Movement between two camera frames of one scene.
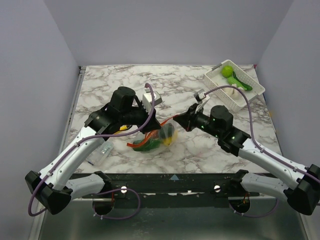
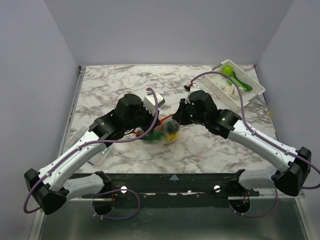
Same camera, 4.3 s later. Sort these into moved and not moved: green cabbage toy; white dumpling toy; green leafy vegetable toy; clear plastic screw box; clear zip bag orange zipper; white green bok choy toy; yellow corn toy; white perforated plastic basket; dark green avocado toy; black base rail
Moved: white green bok choy toy; dark green avocado toy; clear zip bag orange zipper; yellow corn toy
Not moved: black base rail; green leafy vegetable toy; green cabbage toy; clear plastic screw box; white dumpling toy; white perforated plastic basket
